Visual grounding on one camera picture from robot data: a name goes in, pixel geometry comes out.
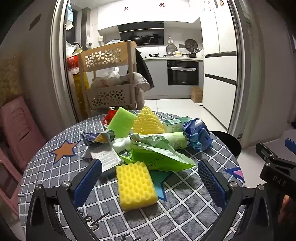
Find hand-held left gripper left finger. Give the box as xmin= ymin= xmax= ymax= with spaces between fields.
xmin=25 ymin=159 xmax=103 ymax=241

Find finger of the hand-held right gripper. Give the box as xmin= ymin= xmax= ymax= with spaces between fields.
xmin=255 ymin=142 xmax=296 ymax=171
xmin=285 ymin=138 xmax=296 ymax=152

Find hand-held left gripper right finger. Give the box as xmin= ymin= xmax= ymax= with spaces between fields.
xmin=197 ymin=159 xmax=274 ymax=241

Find yellow sponge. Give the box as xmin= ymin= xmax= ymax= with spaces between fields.
xmin=116 ymin=162 xmax=159 ymax=211

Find person's right hand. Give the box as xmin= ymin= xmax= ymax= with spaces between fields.
xmin=278 ymin=194 xmax=296 ymax=224

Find white paper label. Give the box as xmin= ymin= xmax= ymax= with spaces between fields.
xmin=89 ymin=148 xmax=122 ymax=173

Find grey checked tablecloth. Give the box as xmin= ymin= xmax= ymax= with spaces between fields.
xmin=18 ymin=111 xmax=245 ymax=241

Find silver blue wrapper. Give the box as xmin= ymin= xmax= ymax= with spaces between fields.
xmin=80 ymin=130 xmax=116 ymax=160

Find black round stool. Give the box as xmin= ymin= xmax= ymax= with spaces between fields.
xmin=211 ymin=131 xmax=242 ymax=160

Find blue plastic bag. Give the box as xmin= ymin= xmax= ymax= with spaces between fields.
xmin=182 ymin=118 xmax=213 ymax=152

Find white green bag roll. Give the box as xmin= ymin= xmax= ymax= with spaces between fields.
xmin=116 ymin=132 xmax=188 ymax=150

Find green plastic bag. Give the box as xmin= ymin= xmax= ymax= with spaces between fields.
xmin=119 ymin=134 xmax=196 ymax=172

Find red snack packet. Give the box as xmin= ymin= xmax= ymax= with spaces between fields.
xmin=102 ymin=109 xmax=118 ymax=124

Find green sponge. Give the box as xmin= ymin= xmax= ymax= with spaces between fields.
xmin=108 ymin=107 xmax=137 ymax=137

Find yellow foam fruit net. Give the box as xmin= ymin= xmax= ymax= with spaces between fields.
xmin=132 ymin=106 xmax=166 ymax=135

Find pink plastic stool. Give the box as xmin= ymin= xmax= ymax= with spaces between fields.
xmin=0 ymin=148 xmax=23 ymax=217
xmin=0 ymin=96 xmax=47 ymax=172

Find cardboard box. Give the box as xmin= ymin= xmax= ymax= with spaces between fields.
xmin=191 ymin=86 xmax=204 ymax=103

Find white plastic bags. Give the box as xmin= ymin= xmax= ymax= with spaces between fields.
xmin=91 ymin=66 xmax=130 ymax=88

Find white refrigerator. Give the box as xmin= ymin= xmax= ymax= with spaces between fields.
xmin=200 ymin=0 xmax=238 ymax=130

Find beige hanging cloth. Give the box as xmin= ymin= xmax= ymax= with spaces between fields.
xmin=133 ymin=72 xmax=149 ymax=109

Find black built-in oven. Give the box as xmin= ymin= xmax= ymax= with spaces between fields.
xmin=166 ymin=60 xmax=200 ymax=86

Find red plastic bag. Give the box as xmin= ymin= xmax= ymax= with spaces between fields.
xmin=67 ymin=56 xmax=81 ymax=70

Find beige plastic storage cart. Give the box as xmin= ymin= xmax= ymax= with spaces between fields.
xmin=77 ymin=40 xmax=145 ymax=116

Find black jacket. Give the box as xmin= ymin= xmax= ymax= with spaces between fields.
xmin=135 ymin=48 xmax=155 ymax=90

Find yellow patterned cloth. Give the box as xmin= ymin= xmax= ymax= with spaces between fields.
xmin=0 ymin=56 xmax=23 ymax=107

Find round metal strainer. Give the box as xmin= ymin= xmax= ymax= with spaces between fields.
xmin=184 ymin=39 xmax=200 ymax=52

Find black range hood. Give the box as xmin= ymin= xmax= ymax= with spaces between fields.
xmin=118 ymin=21 xmax=165 ymax=46

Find blue hanging cloth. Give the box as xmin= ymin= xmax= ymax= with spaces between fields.
xmin=65 ymin=0 xmax=74 ymax=26

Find sliding door frame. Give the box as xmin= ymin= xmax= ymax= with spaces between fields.
xmin=50 ymin=0 xmax=79 ymax=123
xmin=228 ymin=0 xmax=252 ymax=137

